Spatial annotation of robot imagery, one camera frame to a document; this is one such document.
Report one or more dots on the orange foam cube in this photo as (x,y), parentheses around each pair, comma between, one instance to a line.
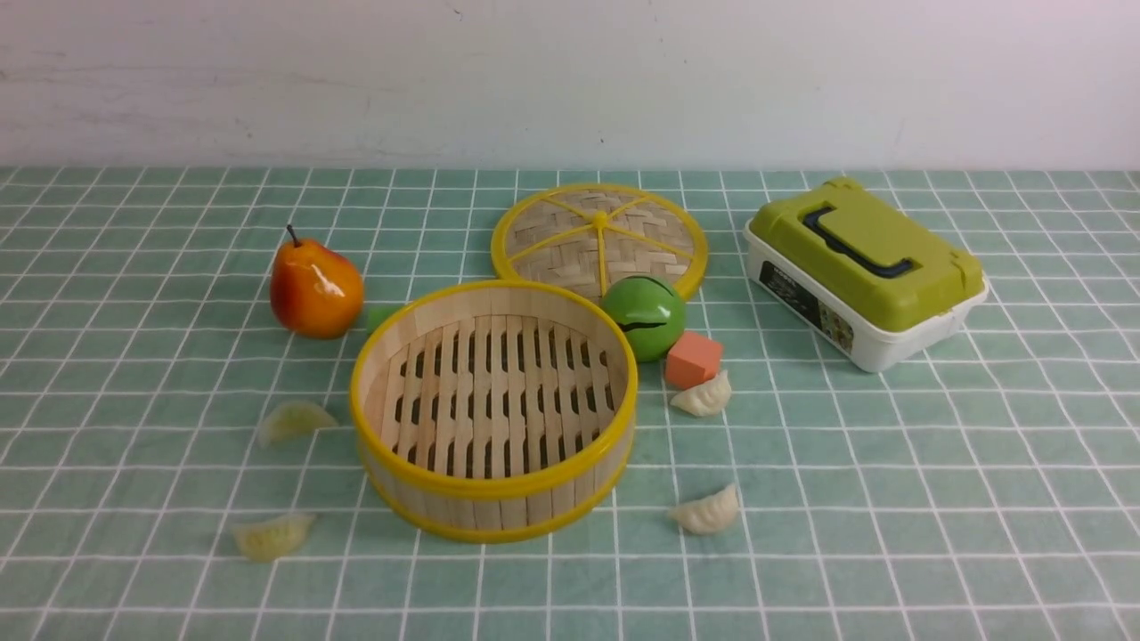
(693,360)

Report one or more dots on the pale green dumpling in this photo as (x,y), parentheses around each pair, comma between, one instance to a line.
(293,419)
(271,539)

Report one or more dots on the white dumpling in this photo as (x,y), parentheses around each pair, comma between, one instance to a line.
(708,515)
(706,399)

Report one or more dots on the bamboo steamer tray yellow rim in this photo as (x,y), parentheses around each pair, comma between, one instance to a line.
(495,411)

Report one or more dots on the green white lunch box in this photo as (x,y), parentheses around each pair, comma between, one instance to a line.
(876,284)

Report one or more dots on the woven bamboo steamer lid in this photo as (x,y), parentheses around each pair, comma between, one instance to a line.
(587,236)

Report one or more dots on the red orange toy pear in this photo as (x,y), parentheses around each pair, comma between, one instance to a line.
(314,292)

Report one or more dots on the small green cube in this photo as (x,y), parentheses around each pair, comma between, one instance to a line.
(378,315)

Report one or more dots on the green toy apple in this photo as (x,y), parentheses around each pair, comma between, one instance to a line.
(650,312)

